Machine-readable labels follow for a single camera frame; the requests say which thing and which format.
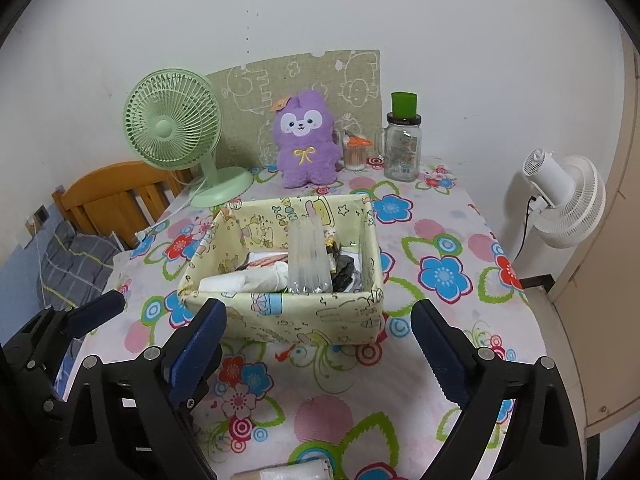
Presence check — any black fan cable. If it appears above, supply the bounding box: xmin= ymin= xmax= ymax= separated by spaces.
xmin=514 ymin=195 xmax=538 ymax=271

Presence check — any beige cartoon printed board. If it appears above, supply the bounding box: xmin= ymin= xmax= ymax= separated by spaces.
xmin=205 ymin=49 xmax=382 ymax=168

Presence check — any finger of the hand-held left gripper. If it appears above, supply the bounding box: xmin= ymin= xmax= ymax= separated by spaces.
xmin=0 ymin=289 xmax=127 ymax=362
xmin=20 ymin=360 xmax=72 ymax=417

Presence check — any grey plaid bedding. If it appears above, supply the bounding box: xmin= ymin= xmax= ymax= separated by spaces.
xmin=37 ymin=221 xmax=123 ymax=311

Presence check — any wooden chair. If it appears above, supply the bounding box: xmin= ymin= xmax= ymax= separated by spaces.
xmin=51 ymin=161 xmax=193 ymax=250

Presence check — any green desk fan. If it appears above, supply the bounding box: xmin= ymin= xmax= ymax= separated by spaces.
xmin=124 ymin=70 xmax=253 ymax=209

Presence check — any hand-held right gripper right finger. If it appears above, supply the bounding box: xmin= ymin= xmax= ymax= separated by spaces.
xmin=410 ymin=299 xmax=587 ymax=480

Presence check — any red patterned packet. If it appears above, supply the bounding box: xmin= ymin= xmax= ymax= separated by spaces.
xmin=247 ymin=250 xmax=291 ymax=266

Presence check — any white cloth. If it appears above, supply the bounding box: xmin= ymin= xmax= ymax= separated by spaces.
xmin=197 ymin=262 xmax=291 ymax=293

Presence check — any white tissue pack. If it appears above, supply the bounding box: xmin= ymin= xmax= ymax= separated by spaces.
xmin=232 ymin=459 xmax=333 ymax=480

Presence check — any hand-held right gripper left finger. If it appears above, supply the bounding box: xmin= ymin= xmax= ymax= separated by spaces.
xmin=67 ymin=298 xmax=228 ymax=480

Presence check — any white fan cable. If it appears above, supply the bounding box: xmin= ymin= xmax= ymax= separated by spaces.
xmin=137 ymin=177 xmax=207 ymax=238

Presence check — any cartoon print fabric storage box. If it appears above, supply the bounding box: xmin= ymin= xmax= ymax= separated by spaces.
xmin=177 ymin=194 xmax=386 ymax=347

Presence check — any glass mug with green lid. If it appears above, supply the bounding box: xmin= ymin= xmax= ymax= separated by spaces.
xmin=375 ymin=91 xmax=423 ymax=182

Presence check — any grey cloth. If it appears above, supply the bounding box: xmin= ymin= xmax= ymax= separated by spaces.
xmin=332 ymin=252 xmax=366 ymax=293

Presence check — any white fan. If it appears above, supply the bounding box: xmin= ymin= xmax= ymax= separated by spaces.
xmin=522 ymin=148 xmax=607 ymax=249

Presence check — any purple plush toy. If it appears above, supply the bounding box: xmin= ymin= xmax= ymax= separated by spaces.
xmin=271 ymin=89 xmax=341 ymax=189

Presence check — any clear plastic bag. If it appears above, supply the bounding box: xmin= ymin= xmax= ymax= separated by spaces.
xmin=287 ymin=210 xmax=334 ymax=296

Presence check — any cotton swab jar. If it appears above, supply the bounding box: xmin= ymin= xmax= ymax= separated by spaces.
xmin=341 ymin=130 xmax=375 ymax=171

